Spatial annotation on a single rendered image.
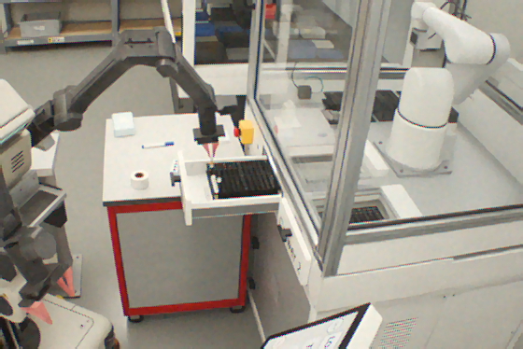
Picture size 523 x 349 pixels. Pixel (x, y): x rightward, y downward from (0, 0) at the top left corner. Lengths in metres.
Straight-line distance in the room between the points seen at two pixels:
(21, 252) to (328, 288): 0.80
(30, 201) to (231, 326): 1.28
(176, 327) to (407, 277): 1.26
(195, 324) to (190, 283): 0.27
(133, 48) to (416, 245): 0.90
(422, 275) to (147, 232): 1.06
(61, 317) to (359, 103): 1.53
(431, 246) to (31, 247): 1.04
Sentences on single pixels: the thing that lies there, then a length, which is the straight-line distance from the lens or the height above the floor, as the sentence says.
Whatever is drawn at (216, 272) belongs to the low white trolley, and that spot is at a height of 0.32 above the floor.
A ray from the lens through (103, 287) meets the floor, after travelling 2.67.
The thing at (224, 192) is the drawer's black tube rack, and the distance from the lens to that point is 1.72.
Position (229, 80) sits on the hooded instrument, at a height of 0.88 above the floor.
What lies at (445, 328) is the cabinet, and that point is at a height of 0.56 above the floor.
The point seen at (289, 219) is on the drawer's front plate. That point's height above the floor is 0.92.
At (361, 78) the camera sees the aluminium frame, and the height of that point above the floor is 1.51.
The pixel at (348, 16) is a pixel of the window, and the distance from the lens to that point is 1.18.
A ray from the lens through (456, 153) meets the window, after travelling 1.34.
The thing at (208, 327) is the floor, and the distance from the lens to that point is 2.47.
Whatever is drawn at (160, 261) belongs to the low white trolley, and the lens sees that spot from 2.17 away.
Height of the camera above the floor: 1.93
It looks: 34 degrees down
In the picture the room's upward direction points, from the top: 5 degrees clockwise
